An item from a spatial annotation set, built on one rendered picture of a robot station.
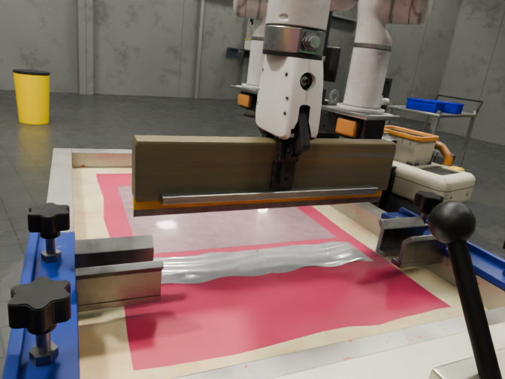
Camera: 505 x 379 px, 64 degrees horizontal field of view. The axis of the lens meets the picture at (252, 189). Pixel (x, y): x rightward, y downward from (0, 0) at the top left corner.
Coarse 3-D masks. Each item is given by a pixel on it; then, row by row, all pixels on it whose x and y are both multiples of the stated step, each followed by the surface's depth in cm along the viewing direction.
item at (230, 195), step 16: (192, 192) 50; (208, 192) 50; (224, 192) 51; (240, 192) 52; (256, 192) 52; (272, 192) 53; (288, 192) 54; (304, 192) 55; (320, 192) 56; (336, 192) 57; (352, 192) 58; (368, 192) 60
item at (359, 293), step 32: (256, 224) 73; (288, 224) 74; (320, 224) 76; (288, 288) 53; (320, 288) 54; (352, 288) 55; (384, 288) 56; (416, 288) 57; (320, 320) 48; (352, 320) 48; (384, 320) 49
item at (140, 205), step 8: (256, 200) 55; (264, 200) 56; (272, 200) 56; (280, 200) 57; (288, 200) 57; (296, 200) 58; (304, 200) 58; (136, 208) 49; (144, 208) 49; (152, 208) 50
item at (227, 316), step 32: (128, 192) 81; (128, 224) 66; (160, 224) 68; (192, 224) 69; (224, 224) 71; (160, 256) 57; (192, 288) 51; (224, 288) 52; (256, 288) 53; (128, 320) 43; (160, 320) 44; (192, 320) 45; (224, 320) 45; (256, 320) 46; (288, 320) 47; (160, 352) 40; (192, 352) 40; (224, 352) 41
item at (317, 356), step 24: (48, 192) 66; (72, 192) 68; (72, 216) 59; (360, 216) 78; (432, 264) 63; (480, 288) 55; (504, 312) 47; (384, 336) 40; (408, 336) 41; (432, 336) 41; (264, 360) 35; (288, 360) 36; (312, 360) 36; (336, 360) 36
